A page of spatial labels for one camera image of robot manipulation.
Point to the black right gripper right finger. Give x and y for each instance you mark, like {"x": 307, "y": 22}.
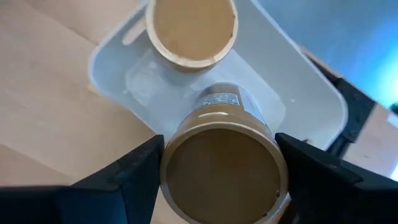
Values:
{"x": 335, "y": 193}

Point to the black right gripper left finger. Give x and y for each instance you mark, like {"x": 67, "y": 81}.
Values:
{"x": 93, "y": 199}

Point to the beige-lidded cylindrical spice tube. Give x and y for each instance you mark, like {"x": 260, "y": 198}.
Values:
{"x": 224, "y": 174}
{"x": 192, "y": 28}

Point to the white plastic bin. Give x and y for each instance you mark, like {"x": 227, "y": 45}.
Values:
{"x": 267, "y": 62}

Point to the black frame side rail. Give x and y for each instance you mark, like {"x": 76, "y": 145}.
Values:
{"x": 357, "y": 109}

